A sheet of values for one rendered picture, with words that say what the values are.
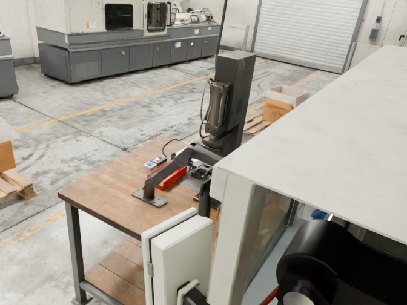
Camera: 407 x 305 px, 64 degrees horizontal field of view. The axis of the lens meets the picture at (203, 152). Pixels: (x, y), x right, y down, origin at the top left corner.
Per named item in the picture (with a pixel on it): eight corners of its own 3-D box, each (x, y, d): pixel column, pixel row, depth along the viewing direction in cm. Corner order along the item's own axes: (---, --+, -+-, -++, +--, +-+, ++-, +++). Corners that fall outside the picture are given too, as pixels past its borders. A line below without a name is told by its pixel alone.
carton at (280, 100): (274, 110, 577) (280, 82, 554) (306, 120, 546) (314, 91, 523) (256, 118, 528) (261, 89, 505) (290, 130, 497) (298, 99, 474)
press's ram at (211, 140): (191, 152, 196) (195, 105, 183) (211, 138, 217) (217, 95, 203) (217, 161, 189) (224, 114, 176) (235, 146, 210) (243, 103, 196)
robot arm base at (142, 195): (138, 178, 183) (130, 183, 177) (168, 190, 175) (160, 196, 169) (138, 189, 186) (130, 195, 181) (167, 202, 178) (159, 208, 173)
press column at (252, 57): (213, 162, 224) (228, 51, 190) (221, 156, 234) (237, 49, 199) (232, 169, 218) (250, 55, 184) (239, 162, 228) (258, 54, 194)
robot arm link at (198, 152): (243, 163, 154) (188, 136, 159) (238, 171, 146) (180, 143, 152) (234, 183, 160) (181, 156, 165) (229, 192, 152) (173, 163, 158)
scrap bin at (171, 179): (146, 184, 192) (146, 175, 189) (171, 167, 212) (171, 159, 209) (163, 191, 187) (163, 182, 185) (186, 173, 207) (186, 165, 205)
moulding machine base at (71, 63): (72, 88, 619) (68, 34, 574) (40, 75, 664) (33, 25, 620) (218, 57, 1043) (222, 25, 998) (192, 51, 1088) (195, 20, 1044)
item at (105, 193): (69, 301, 218) (56, 190, 177) (158, 224, 296) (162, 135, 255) (216, 403, 173) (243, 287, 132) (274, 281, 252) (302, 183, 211)
